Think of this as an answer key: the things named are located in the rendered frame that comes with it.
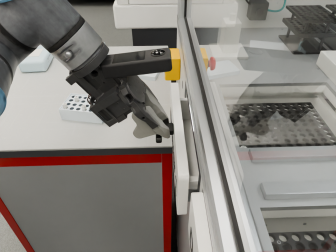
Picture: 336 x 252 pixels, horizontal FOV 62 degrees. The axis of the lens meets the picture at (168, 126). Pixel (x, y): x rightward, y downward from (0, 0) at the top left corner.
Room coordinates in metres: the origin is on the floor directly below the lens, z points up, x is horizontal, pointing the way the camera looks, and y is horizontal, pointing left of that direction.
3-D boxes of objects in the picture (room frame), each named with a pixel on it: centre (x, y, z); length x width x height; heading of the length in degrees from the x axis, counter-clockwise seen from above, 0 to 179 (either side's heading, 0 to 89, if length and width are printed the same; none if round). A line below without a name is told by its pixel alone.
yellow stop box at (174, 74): (0.76, -0.01, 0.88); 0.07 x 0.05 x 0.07; 2
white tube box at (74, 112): (0.67, 0.24, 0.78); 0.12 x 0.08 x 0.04; 81
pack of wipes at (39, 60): (0.99, 0.50, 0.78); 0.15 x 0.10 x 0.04; 4
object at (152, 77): (0.92, 0.10, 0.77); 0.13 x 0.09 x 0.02; 75
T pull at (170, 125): (0.43, 0.01, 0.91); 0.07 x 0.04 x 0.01; 2
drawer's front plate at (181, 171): (0.43, -0.02, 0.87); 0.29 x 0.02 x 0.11; 2
